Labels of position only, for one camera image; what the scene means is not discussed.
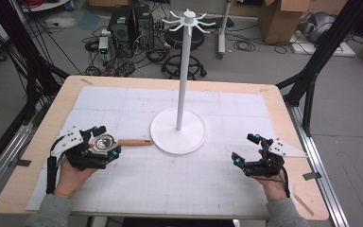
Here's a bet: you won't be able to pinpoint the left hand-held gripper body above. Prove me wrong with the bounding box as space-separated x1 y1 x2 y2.
50 126 123 171

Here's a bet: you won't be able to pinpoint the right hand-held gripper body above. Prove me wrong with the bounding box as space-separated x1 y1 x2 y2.
242 137 308 179

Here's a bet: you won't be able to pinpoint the person's right hand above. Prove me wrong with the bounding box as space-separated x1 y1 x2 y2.
254 175 290 202

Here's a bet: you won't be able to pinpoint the person's left hand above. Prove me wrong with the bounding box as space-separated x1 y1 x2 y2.
53 156 99 200

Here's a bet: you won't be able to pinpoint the black tape strip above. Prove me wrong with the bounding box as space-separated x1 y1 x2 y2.
7 158 33 168
302 171 322 182

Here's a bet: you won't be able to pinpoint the white grid mat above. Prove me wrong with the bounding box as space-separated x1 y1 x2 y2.
26 85 298 218

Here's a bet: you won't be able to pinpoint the small white power box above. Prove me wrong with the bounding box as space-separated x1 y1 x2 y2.
97 35 110 55

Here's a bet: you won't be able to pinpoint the white hook stand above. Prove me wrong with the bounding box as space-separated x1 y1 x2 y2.
149 9 217 156

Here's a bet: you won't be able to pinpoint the black computer tower green labels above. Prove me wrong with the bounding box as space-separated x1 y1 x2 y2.
107 6 133 44

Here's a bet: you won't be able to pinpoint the white metal floor stand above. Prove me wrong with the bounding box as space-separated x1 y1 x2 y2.
216 0 232 60

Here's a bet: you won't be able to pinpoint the black round stool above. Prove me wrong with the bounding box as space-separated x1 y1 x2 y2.
160 27 208 80

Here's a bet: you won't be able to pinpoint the white flat board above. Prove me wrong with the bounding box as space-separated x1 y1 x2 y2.
288 31 356 58

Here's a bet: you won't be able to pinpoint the large open cardboard box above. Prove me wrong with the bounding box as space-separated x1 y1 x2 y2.
257 0 314 45

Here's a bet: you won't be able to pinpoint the grey rounded device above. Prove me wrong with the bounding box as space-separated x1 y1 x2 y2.
302 11 337 44

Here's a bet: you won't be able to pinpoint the round white table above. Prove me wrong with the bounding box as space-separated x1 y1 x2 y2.
20 0 72 13

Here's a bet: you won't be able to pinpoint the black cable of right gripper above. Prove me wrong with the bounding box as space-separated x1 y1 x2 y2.
279 166 292 199

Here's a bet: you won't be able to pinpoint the black strap of left gripper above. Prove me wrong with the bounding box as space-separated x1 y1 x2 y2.
45 155 60 195

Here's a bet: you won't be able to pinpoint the aluminium rail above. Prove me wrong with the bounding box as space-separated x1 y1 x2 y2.
286 103 350 227
0 107 43 206

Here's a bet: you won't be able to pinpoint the black metal frame strut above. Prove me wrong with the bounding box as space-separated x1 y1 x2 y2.
276 0 363 137
0 0 71 127

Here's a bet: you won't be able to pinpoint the coiled black floor cable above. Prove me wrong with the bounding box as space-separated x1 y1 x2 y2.
233 40 256 53

